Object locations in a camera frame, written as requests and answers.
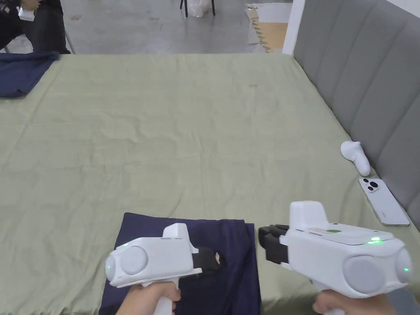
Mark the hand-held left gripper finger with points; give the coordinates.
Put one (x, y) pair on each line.
(218, 261)

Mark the white phone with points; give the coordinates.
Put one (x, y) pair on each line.
(385, 203)

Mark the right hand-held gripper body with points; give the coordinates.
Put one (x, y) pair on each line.
(328, 256)

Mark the person's right hand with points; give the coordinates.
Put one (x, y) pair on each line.
(361, 306)

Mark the white hand controller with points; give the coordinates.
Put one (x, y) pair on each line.
(356, 157)

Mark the grey padded headboard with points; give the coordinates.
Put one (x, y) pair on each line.
(370, 82)

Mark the flattened cardboard carton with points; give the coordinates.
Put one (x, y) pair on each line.
(267, 31)

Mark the person's left hand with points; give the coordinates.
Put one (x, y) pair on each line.
(147, 300)

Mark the bunched dark blue garment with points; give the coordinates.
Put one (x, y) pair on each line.
(23, 73)

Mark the dark blue shirt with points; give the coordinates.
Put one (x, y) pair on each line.
(229, 288)

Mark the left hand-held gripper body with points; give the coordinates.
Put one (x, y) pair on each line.
(154, 259)

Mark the bed with pale green sheet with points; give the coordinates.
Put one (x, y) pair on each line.
(164, 137)

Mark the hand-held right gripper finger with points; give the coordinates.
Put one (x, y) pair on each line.
(267, 236)
(279, 229)

